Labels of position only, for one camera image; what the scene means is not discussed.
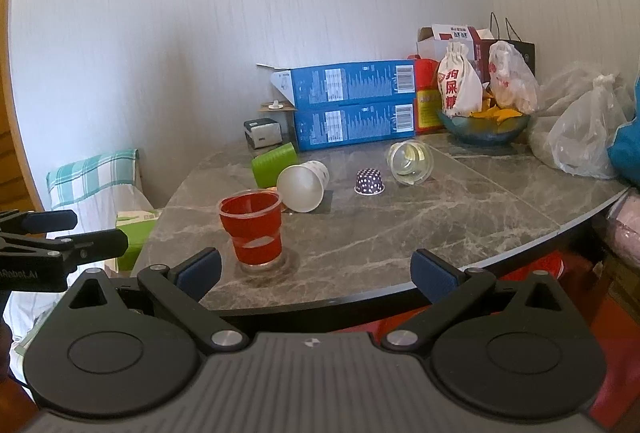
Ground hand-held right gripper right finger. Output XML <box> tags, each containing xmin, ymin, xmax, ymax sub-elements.
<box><xmin>380</xmin><ymin>248</ymin><xmax>577</xmax><ymax>357</ymax></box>

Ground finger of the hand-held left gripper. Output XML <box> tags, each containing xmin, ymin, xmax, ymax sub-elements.
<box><xmin>0</xmin><ymin>228</ymin><xmax>130</xmax><ymax>272</ymax></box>
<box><xmin>0</xmin><ymin>209</ymin><xmax>79</xmax><ymax>235</ymax></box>

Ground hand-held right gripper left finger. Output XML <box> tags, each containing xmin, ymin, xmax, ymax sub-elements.
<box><xmin>62</xmin><ymin>248</ymin><xmax>249</xmax><ymax>355</ymax></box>

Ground red translucent plastic cup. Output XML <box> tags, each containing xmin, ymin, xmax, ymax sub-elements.
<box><xmin>217</xmin><ymin>188</ymin><xmax>284</xmax><ymax>270</ymax></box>

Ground purple polka dot cup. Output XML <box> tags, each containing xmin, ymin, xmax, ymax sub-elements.
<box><xmin>354</xmin><ymin>168</ymin><xmax>386</xmax><ymax>196</ymax></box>

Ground clear glass cup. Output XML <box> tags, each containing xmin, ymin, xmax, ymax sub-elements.
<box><xmin>386</xmin><ymin>139</ymin><xmax>435</xmax><ymax>186</ymax></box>

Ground green plastic cup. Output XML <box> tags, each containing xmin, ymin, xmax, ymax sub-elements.
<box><xmin>251</xmin><ymin>142</ymin><xmax>300</xmax><ymax>188</ymax></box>

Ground white paper cup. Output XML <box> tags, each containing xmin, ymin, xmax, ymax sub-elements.
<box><xmin>276</xmin><ymin>160</ymin><xmax>330</xmax><ymax>213</ymax></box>

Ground green tissue box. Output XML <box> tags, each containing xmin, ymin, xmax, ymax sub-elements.
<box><xmin>115</xmin><ymin>208</ymin><xmax>164</xmax><ymax>272</ymax></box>

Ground checked cloth covered chair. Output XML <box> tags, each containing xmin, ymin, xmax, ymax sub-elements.
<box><xmin>0</xmin><ymin>148</ymin><xmax>157</xmax><ymax>354</ymax></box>

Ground small grey device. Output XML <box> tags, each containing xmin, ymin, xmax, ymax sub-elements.
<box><xmin>243</xmin><ymin>118</ymin><xmax>284</xmax><ymax>150</ymax></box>

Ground blue glass bowl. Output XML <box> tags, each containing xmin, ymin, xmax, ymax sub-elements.
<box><xmin>437</xmin><ymin>108</ymin><xmax>532</xmax><ymax>147</ymax></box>

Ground blue cardboard box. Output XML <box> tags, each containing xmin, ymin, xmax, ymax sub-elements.
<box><xmin>293</xmin><ymin>102</ymin><xmax>417</xmax><ymax>152</ymax></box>
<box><xmin>256</xmin><ymin>59</ymin><xmax>417</xmax><ymax>110</ymax></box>

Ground yellow fruit peels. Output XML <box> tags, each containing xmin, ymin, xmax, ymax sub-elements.
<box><xmin>469</xmin><ymin>84</ymin><xmax>524</xmax><ymax>122</ymax></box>

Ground red yellow box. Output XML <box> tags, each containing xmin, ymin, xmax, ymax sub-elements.
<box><xmin>413</xmin><ymin>55</ymin><xmax>447</xmax><ymax>136</ymax></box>

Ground pink soft bundle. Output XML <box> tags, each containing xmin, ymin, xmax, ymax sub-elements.
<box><xmin>594</xmin><ymin>193</ymin><xmax>640</xmax><ymax>265</ymax></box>

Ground clear knotted plastic bag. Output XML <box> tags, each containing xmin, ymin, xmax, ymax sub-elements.
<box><xmin>547</xmin><ymin>74</ymin><xmax>634</xmax><ymax>180</ymax></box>

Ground white red plastic bag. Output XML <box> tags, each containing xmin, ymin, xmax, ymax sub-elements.
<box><xmin>487</xmin><ymin>40</ymin><xmax>542</xmax><ymax>115</ymax></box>

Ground clear crumpled plastic bag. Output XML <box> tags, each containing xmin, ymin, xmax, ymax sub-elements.
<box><xmin>527</xmin><ymin>61</ymin><xmax>626</xmax><ymax>155</ymax></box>

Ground dark red box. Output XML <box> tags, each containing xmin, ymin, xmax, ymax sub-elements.
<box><xmin>472</xmin><ymin>26</ymin><xmax>497</xmax><ymax>85</ymax></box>

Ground white open carton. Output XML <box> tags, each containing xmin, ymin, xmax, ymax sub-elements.
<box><xmin>415</xmin><ymin>22</ymin><xmax>484</xmax><ymax>64</ymax></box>

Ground blue cloth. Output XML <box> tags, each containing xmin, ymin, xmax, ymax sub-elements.
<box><xmin>607</xmin><ymin>76</ymin><xmax>640</xmax><ymax>189</ymax></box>

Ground black paper bag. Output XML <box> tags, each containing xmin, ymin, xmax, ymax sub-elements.
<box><xmin>488</xmin><ymin>12</ymin><xmax>536</xmax><ymax>80</ymax></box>

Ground wooden door frame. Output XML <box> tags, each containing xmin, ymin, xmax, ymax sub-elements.
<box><xmin>0</xmin><ymin>0</ymin><xmax>47</xmax><ymax>215</ymax></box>

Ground white cloth drawstring bag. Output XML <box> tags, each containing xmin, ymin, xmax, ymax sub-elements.
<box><xmin>436</xmin><ymin>42</ymin><xmax>484</xmax><ymax>119</ymax></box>

